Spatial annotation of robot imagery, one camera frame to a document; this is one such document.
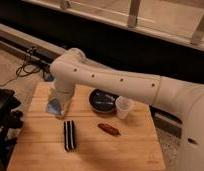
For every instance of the translucent blue-tinted gripper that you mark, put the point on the translucent blue-tinted gripper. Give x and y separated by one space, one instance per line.
58 102

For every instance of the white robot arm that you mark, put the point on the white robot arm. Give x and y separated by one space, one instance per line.
183 99

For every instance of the dark ceramic bowl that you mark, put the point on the dark ceramic bowl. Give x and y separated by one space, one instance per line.
102 102

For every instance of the translucent plastic cup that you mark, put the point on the translucent plastic cup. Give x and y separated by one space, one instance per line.
123 106

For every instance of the blue object on floor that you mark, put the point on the blue object on floor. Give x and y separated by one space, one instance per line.
49 78

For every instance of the black chair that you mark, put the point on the black chair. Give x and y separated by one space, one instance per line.
10 118

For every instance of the brown chocolate bar snack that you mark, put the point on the brown chocolate bar snack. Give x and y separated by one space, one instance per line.
109 129

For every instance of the wooden cutting board tabletop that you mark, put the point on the wooden cutting board tabletop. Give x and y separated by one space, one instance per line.
40 145

